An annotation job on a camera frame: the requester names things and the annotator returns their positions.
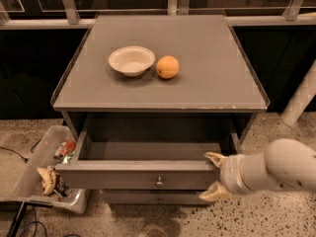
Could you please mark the metal window railing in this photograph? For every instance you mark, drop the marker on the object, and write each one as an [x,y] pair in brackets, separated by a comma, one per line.
[82,14]

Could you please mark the orange fruit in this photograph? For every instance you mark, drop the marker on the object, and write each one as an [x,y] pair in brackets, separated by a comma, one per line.
[167,67]

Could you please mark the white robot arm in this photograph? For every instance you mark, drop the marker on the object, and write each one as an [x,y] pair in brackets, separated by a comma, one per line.
[285,165]

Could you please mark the grey drawer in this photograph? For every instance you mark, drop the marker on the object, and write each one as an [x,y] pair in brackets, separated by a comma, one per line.
[149,151]
[152,197]

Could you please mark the white bowl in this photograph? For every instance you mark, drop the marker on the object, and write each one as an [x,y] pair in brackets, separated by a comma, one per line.
[131,61]

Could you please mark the grey bottom drawer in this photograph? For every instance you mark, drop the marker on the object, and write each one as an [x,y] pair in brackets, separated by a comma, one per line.
[152,197]

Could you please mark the tan crumpled bag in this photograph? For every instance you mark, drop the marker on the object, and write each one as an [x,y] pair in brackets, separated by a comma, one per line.
[48,179]

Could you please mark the grey drawer cabinet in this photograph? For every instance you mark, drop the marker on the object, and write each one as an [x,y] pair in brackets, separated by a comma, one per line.
[215,75]

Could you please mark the dark blue snack packet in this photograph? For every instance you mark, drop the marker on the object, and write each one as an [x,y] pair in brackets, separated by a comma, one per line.
[62,189]

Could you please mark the red snack can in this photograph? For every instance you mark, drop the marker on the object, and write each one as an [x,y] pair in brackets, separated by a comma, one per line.
[64,149]

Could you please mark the green snack packet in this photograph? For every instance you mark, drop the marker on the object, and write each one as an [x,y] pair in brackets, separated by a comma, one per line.
[67,159]

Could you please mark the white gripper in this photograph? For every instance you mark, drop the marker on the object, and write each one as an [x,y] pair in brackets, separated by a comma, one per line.
[229,174]

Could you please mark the grey top drawer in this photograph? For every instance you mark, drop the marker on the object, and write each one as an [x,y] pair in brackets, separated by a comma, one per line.
[149,151]

